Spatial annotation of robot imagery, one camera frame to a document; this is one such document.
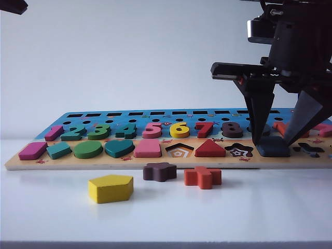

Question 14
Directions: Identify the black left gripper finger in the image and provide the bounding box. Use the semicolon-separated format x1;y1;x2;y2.
0;0;29;16

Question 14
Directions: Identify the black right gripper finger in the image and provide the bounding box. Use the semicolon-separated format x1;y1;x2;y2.
232;74;275;145
283;86;332;146

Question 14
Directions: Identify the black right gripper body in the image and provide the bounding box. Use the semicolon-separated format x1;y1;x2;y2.
210;0;332;93

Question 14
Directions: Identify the navy rectangle block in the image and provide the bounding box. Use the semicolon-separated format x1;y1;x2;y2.
255;136;291;158

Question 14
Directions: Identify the navy number nine piece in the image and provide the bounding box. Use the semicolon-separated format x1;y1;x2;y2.
247;122;272;137

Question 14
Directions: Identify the orange number ten piece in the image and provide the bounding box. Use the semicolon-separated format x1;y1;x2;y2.
273;120;311;139

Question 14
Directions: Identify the pink symbol piece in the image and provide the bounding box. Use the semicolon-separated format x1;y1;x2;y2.
312;123;332;137

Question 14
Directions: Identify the brown number eight piece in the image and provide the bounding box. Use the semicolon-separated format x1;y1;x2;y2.
221;121;244;139

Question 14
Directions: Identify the red number seven piece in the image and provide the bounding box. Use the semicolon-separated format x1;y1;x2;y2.
194;121;215;139

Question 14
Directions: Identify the red triangle block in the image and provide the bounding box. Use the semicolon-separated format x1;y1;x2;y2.
194;139;226;158

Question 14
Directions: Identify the yellow number six piece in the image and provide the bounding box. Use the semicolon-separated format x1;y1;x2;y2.
169;121;191;139

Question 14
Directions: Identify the orange cross block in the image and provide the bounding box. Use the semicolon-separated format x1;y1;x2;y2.
183;166;223;190

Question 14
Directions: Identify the pink number five piece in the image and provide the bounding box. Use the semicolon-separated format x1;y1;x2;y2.
142;121;163;139

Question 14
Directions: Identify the pink trapezoid block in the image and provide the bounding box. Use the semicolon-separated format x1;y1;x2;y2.
133;140;162;158

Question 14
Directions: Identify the brown star block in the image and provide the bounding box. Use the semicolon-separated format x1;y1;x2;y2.
142;162;177;183

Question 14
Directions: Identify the teal number four piece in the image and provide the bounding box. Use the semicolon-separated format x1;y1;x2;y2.
115;123;137;139

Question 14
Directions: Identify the magenta number one piece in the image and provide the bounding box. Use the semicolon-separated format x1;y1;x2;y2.
44;125;64;142

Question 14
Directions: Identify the teal heart block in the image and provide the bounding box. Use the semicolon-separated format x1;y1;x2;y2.
104;140;135;158

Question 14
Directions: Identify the teal number two piece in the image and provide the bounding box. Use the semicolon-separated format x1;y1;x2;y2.
60;125;87;142

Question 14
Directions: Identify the magenta parallelogram block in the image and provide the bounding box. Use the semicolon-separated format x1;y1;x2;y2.
18;142;48;161

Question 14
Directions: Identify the teal square block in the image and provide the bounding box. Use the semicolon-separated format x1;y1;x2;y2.
46;142;72;160

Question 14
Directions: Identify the green number three piece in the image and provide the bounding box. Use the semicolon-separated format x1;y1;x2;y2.
87;123;112;141

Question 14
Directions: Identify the colourful wooden puzzle board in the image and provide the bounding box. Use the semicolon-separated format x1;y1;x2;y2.
4;107;332;171

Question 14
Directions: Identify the green oval block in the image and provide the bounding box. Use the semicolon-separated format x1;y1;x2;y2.
74;141;103;159

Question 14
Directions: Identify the yellow pentagon block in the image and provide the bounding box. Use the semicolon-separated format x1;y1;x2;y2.
88;174;134;204

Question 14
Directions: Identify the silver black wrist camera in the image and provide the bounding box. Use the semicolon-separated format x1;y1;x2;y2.
246;15;277;44

